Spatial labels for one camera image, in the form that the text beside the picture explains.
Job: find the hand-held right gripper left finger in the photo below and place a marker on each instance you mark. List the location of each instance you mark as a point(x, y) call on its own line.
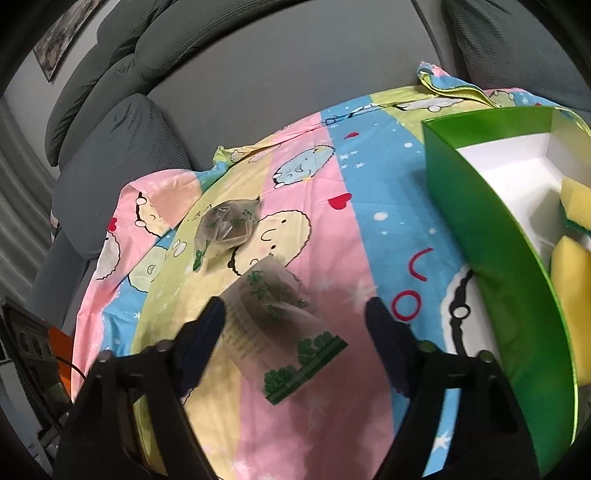
point(207, 334)

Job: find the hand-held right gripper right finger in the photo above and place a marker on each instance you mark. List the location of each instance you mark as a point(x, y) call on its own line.
point(388, 346)

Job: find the clear bagged steel scourer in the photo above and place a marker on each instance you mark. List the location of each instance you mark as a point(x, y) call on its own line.
point(277, 323)
point(226, 226)

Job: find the green box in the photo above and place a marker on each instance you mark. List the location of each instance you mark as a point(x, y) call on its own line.
point(485, 240)

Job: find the yellow sponge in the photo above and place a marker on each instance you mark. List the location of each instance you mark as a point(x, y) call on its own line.
point(577, 198)
point(575, 286)

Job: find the printed cartoon blanket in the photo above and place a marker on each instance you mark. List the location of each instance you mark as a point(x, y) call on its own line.
point(360, 240)

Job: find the orange box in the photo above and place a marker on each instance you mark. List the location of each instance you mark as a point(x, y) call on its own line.
point(62, 346)

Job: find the black power strip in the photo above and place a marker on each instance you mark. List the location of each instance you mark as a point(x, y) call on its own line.
point(32, 341)

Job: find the grey sofa cushion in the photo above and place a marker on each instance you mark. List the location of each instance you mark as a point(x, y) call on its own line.
point(120, 161)
point(517, 46)

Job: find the grey curtain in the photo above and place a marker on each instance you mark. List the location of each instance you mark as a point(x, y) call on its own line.
point(23, 207)

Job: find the grey sofa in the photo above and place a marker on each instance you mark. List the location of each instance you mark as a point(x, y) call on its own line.
point(300, 69)

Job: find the framed wall picture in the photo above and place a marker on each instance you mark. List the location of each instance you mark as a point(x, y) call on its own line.
point(60, 41)

